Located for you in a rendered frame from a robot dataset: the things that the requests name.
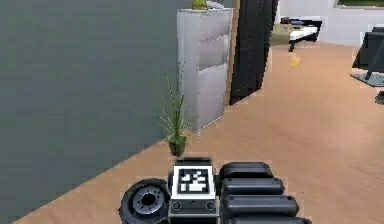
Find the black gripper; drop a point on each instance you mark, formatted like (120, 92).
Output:
(146, 201)

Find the window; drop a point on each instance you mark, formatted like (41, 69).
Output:
(360, 3)

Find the green object on cupboard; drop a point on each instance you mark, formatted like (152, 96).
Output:
(199, 4)

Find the black armchair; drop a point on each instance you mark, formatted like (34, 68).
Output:
(371, 56)

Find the white shelf cupboard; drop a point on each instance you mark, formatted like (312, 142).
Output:
(206, 66)

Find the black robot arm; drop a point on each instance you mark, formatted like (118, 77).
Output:
(246, 196)

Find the black room door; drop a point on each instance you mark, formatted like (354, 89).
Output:
(250, 46)

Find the black low table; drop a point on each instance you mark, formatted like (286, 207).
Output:
(301, 32)

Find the white object on cupboard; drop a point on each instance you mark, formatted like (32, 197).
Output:
(215, 4)

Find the green house plant in pot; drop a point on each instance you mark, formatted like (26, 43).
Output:
(176, 133)

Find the small yellow object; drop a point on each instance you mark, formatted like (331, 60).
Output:
(295, 61)

